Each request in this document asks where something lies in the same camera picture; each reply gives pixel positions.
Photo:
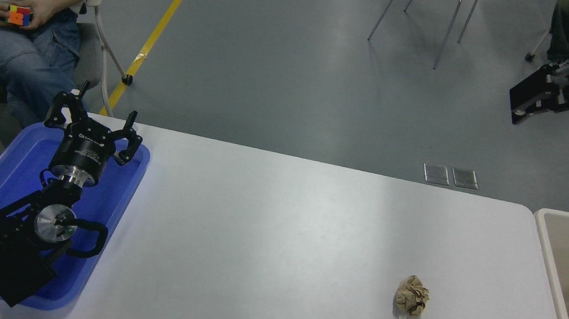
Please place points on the yellow floor tape line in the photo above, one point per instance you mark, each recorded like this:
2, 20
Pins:
172, 5

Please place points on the multicolour puzzle cube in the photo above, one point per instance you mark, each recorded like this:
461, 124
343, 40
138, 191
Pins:
19, 16

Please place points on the blue plastic tray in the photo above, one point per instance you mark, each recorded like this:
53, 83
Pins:
1, 183

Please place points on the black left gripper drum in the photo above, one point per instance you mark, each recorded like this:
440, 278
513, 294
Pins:
83, 150

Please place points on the seated person's left hand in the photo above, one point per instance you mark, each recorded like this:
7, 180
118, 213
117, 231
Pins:
45, 12

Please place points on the tan paper ball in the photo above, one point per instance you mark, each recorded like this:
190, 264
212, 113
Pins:
412, 297

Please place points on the metal floor outlet plate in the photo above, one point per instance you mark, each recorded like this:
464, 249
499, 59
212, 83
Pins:
465, 178
436, 174

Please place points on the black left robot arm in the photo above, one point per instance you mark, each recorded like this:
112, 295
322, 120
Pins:
7, 252

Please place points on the grey chair white frame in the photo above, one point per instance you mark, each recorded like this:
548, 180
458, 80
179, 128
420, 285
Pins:
90, 54

